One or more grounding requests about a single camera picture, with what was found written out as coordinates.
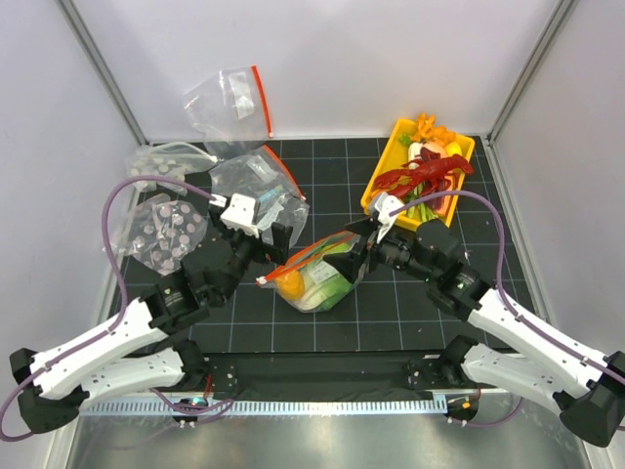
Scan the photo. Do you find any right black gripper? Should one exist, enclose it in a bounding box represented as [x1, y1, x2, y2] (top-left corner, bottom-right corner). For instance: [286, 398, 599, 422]
[323, 214, 438, 283]

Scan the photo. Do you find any toy small orange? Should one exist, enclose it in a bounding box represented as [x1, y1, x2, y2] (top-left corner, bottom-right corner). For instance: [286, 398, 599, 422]
[275, 271, 306, 301]

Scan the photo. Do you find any clear bag orange zipper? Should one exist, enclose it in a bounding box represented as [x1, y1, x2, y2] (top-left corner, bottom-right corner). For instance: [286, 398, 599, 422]
[209, 146, 306, 216]
[256, 231, 365, 314]
[183, 64, 273, 145]

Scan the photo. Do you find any toy green lettuce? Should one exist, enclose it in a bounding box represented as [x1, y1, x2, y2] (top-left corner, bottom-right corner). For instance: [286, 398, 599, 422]
[294, 260, 353, 313]

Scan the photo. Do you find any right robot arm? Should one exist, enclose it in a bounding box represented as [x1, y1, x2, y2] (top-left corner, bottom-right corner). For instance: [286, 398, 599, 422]
[323, 219, 624, 448]

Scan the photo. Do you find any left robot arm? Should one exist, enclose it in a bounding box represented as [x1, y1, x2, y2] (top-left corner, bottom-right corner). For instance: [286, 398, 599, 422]
[10, 223, 293, 434]

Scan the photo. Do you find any clear bag blue zipper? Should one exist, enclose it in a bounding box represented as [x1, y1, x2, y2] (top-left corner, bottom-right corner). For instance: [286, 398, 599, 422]
[259, 185, 290, 212]

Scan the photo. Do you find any bag of pink discs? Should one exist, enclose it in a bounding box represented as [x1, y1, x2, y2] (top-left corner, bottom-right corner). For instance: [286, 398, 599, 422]
[108, 193, 208, 276]

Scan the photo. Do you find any bag of white discs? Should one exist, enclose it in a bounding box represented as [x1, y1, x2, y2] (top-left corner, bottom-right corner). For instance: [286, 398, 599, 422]
[125, 142, 224, 182]

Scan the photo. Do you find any upright clear bag orange zipper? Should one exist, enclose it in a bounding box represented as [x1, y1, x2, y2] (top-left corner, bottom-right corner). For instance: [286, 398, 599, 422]
[183, 64, 273, 145]

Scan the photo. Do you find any black grid mat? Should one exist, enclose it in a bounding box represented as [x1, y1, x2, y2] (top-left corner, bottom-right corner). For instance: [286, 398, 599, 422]
[90, 136, 558, 357]

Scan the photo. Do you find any yellow plastic tray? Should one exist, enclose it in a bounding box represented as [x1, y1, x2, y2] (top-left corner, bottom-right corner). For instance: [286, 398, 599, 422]
[360, 119, 476, 232]

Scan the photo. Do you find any toy red lobster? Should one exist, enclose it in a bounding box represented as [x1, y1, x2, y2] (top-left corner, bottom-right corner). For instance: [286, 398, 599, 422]
[373, 154, 474, 200]

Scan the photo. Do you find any toy white garlic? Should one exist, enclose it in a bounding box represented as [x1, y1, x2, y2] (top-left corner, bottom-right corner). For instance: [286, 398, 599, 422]
[408, 142, 423, 161]

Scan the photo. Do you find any toy pink sausage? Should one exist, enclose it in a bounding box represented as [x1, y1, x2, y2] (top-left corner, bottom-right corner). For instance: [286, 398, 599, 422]
[425, 142, 455, 218]

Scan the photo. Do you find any small green toy sprig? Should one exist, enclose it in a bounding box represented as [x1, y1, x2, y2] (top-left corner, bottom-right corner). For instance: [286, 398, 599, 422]
[398, 133, 412, 147]

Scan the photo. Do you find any toy orange coral piece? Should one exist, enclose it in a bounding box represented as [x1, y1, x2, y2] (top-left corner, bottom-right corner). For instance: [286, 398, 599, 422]
[412, 112, 456, 147]

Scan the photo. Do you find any black mounting plate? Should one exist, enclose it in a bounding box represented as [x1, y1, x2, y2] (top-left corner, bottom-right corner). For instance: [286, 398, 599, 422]
[148, 354, 499, 395]

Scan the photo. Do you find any toy yellow lemon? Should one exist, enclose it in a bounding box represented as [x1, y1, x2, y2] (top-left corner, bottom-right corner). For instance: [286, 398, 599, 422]
[445, 142, 462, 155]

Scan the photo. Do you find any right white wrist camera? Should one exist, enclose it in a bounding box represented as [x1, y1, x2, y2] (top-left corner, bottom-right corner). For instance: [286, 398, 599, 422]
[368, 192, 404, 243]

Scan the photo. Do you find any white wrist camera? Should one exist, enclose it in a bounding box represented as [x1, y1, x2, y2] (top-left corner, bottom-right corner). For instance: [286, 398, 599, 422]
[220, 193, 261, 238]
[368, 192, 404, 243]

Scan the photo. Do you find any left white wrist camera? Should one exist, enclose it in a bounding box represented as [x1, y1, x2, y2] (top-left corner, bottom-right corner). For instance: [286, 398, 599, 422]
[220, 193, 261, 238]

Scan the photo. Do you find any aluminium front rail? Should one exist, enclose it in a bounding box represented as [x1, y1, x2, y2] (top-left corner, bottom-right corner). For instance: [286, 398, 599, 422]
[61, 352, 595, 416]

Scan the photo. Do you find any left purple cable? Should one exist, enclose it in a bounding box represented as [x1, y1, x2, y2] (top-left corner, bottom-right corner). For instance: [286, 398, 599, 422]
[0, 176, 235, 444]

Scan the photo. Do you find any purple cable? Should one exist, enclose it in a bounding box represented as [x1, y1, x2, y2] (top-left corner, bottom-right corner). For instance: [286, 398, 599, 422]
[390, 190, 625, 429]
[0, 176, 235, 444]

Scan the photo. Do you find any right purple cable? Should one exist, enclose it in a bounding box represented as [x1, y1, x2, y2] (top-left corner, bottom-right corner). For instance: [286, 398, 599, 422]
[390, 190, 625, 429]

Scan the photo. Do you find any left aluminium post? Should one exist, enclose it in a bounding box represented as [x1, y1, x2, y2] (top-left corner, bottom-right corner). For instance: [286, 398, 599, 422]
[55, 0, 147, 146]

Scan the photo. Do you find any aluminium post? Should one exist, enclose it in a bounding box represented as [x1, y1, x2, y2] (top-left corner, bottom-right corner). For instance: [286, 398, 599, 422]
[486, 0, 578, 146]
[55, 0, 147, 146]

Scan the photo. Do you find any right aluminium post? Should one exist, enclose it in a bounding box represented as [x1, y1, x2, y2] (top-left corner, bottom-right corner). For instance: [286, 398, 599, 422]
[486, 0, 578, 146]

